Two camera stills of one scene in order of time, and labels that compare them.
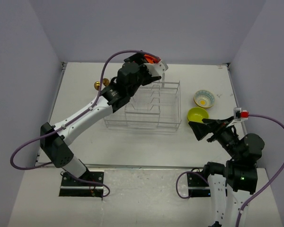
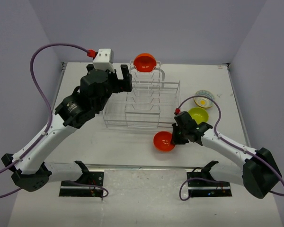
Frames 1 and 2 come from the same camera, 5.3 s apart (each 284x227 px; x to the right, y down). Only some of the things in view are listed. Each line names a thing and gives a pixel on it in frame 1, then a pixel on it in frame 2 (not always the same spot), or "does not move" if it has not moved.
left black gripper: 139,58 -> 124,84
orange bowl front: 151,59 -> 162,141
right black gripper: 202,129 -> 175,140
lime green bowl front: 197,114 does not move
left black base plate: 71,187 does not move
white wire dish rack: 155,107 does not move
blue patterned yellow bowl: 204,99 does not move
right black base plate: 195,180 does not move
